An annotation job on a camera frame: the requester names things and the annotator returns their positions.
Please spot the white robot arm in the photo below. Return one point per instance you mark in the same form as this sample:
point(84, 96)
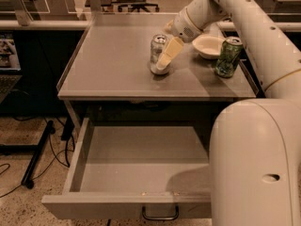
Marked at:
point(255, 145)

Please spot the green soda can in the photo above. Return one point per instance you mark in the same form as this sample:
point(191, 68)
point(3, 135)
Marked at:
point(227, 63)

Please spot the grey open top drawer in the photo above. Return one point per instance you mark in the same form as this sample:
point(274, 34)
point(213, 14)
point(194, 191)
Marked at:
point(117, 168)

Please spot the laptop keyboard at left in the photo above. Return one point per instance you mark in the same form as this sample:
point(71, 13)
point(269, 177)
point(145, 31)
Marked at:
point(7, 83)

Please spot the white rail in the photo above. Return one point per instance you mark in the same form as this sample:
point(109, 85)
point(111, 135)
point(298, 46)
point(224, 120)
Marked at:
point(45, 25)
point(285, 27)

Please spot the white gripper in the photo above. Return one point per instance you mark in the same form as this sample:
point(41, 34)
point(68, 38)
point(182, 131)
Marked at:
point(182, 24)

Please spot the black drawer handle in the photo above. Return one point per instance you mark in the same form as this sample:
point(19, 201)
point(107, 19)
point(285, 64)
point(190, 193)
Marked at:
point(156, 214)

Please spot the black floor stand leg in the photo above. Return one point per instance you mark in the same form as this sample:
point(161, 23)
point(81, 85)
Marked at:
point(34, 149)

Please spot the white rail right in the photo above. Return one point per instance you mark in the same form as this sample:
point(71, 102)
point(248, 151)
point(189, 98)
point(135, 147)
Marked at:
point(285, 27)

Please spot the white bowl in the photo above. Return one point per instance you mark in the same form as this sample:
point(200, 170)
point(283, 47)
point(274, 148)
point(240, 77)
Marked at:
point(208, 47)

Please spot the grey cabinet counter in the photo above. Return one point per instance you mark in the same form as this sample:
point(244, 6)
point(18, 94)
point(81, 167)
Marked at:
point(112, 63)

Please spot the white rail left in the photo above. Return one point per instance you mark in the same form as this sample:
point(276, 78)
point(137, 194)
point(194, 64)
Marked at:
point(45, 25)

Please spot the white 7up soda can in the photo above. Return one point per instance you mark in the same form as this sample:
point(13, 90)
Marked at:
point(157, 45)

